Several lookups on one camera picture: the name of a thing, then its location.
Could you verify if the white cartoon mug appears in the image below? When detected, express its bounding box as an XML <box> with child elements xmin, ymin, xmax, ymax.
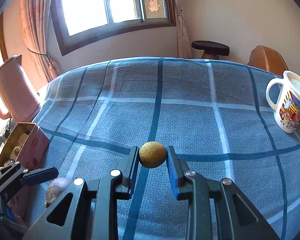
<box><xmin>266</xmin><ymin>70</ymin><xmax>300</xmax><ymax>134</ymax></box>

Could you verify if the small brown kiwi-like fruit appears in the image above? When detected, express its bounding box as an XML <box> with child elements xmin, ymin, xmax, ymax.
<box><xmin>10</xmin><ymin>146</ymin><xmax>21</xmax><ymax>160</ymax></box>

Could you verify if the pink curtain right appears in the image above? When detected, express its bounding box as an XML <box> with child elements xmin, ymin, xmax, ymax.
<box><xmin>173</xmin><ymin>0</ymin><xmax>192</xmax><ymax>59</ymax></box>

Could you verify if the window with wooden frame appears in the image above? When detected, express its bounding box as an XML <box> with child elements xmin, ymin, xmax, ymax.
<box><xmin>51</xmin><ymin>0</ymin><xmax>175</xmax><ymax>56</ymax></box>

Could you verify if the dark round stool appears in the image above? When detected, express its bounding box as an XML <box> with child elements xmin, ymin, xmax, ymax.
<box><xmin>191</xmin><ymin>40</ymin><xmax>230</xmax><ymax>60</ymax></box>

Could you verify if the pink curtain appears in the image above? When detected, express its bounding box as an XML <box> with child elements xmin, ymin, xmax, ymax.
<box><xmin>19</xmin><ymin>0</ymin><xmax>59</xmax><ymax>82</ymax></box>
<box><xmin>173</xmin><ymin>0</ymin><xmax>192</xmax><ymax>59</ymax></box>

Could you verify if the purple round fruit with stem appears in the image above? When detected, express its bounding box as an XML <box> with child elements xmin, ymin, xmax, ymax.
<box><xmin>44</xmin><ymin>177</ymin><xmax>72</xmax><ymax>208</ymax></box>

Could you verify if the pink metal tin box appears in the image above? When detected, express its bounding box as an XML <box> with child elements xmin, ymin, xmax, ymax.
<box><xmin>0</xmin><ymin>122</ymin><xmax>51</xmax><ymax>221</ymax></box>

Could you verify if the small round longan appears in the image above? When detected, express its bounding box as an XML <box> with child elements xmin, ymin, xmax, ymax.
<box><xmin>139</xmin><ymin>141</ymin><xmax>167</xmax><ymax>168</ymax></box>

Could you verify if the pink electric kettle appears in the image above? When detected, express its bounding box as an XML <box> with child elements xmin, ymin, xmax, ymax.
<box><xmin>0</xmin><ymin>55</ymin><xmax>41</xmax><ymax>122</ymax></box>

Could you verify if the blue plaid tablecloth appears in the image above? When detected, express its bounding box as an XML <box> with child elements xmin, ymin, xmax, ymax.
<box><xmin>34</xmin><ymin>57</ymin><xmax>300</xmax><ymax>239</ymax></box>

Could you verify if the pink curtain left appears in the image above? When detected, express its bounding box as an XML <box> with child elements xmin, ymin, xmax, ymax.
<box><xmin>19</xmin><ymin>0</ymin><xmax>59</xmax><ymax>82</ymax></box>

